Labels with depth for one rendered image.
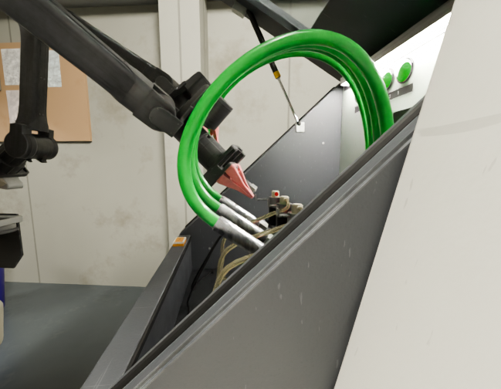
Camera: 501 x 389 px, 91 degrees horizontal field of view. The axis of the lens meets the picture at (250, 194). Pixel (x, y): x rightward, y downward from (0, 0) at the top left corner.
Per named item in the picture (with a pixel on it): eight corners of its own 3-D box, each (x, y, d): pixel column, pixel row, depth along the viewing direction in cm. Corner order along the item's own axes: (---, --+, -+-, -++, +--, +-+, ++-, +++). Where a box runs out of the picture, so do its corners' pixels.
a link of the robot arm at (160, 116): (147, 106, 50) (144, 118, 43) (183, 59, 48) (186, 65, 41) (194, 141, 57) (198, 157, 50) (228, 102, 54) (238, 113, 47)
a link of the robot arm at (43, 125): (41, 13, 77) (5, -10, 67) (82, 16, 75) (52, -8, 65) (35, 158, 81) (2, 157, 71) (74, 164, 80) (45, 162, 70)
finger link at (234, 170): (258, 191, 47) (224, 156, 47) (233, 216, 49) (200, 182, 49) (262, 187, 54) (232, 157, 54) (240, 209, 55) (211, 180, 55)
